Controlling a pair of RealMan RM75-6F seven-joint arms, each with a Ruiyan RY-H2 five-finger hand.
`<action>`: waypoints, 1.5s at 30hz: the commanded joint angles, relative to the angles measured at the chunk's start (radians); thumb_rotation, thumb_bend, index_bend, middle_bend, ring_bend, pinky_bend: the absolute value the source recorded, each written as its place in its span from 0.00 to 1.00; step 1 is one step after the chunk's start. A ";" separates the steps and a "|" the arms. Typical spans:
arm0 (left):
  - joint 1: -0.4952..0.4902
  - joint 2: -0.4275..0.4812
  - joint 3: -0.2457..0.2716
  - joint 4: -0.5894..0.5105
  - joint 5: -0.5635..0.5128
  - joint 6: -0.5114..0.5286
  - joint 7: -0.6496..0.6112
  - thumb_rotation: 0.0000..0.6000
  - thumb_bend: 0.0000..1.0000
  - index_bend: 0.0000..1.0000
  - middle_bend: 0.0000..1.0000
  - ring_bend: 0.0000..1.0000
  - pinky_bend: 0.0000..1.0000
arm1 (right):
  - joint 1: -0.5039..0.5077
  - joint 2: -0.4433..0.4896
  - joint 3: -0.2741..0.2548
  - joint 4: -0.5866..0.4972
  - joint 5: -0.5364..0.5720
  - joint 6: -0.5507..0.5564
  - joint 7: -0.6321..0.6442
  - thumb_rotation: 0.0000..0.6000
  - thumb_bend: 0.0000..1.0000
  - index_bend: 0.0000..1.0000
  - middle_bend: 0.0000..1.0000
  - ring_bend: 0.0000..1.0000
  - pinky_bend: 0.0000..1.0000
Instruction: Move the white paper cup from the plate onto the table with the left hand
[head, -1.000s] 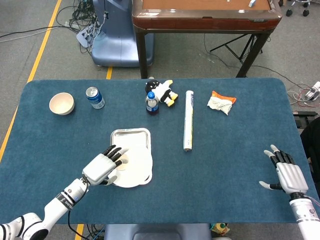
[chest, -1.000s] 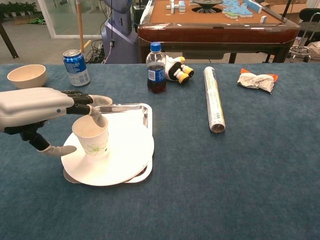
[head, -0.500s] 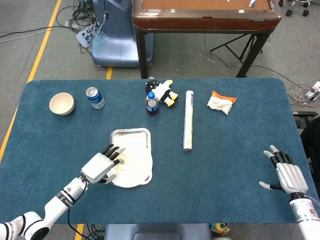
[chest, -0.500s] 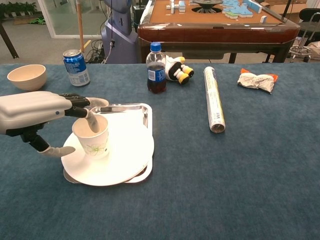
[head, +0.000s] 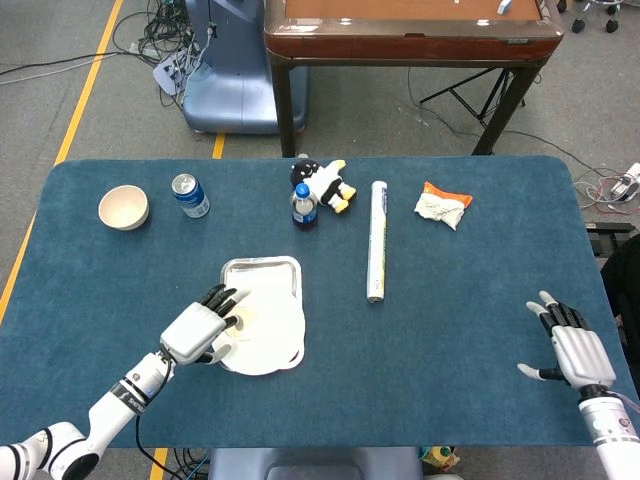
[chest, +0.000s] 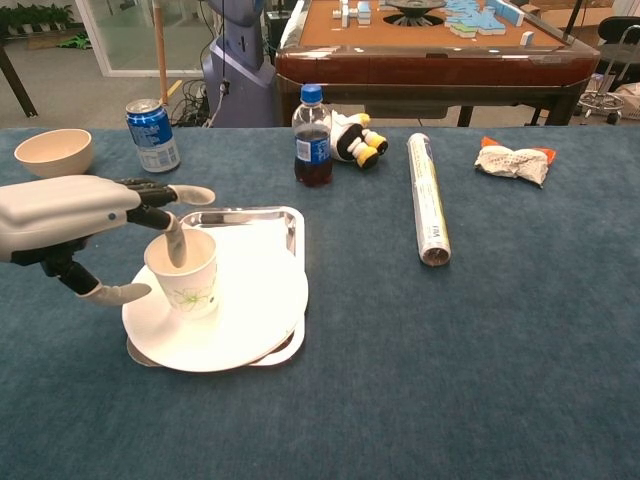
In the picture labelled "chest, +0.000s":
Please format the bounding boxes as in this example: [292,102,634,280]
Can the black floor cables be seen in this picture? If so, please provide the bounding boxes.
[169,78,215,128]

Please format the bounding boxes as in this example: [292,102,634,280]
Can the mahjong tile pile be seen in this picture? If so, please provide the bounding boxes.
[443,0,526,39]

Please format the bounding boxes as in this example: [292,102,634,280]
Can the silver metal tray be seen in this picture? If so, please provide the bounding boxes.
[125,206,307,369]

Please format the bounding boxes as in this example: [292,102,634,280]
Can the blue soda can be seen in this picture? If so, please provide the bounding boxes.
[124,98,182,174]

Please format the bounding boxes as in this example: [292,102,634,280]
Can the brown mahjong table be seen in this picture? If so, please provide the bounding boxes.
[274,0,602,128]

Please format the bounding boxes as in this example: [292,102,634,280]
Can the cling film roll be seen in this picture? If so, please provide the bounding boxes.
[406,132,452,267]

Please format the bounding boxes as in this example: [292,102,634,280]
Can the cola bottle blue cap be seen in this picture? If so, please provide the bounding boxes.
[291,84,334,189]

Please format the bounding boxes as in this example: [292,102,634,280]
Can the white round plate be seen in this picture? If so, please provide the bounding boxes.
[121,220,310,374]

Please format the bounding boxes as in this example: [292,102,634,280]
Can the wooden pole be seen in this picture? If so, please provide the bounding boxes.
[152,0,170,107]

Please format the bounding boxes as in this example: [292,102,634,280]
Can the black office chair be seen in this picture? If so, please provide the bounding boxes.
[577,16,640,125]

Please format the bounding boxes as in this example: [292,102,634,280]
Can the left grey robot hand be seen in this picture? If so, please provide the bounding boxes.
[0,174,217,307]

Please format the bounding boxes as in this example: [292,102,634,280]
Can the purple grey robot base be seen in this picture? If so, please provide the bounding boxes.
[201,0,277,128]

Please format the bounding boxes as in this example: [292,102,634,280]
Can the black white plush toy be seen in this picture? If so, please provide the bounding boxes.
[330,110,389,170]

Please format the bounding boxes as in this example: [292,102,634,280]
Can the crumpled white orange snack bag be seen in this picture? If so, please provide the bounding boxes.
[474,136,557,190]

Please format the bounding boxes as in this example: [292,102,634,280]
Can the blue felt table cloth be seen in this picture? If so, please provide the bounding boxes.
[0,125,640,480]

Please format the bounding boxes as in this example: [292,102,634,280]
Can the white paper cup green print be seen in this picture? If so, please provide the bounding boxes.
[143,228,220,322]

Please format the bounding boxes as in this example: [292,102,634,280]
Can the black table leg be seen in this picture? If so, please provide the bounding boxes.
[0,44,39,119]

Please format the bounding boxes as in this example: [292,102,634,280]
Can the green potted plants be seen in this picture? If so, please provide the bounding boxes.
[0,2,75,36]

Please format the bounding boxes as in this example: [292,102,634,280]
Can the beige bowl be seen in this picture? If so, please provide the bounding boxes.
[13,128,95,180]

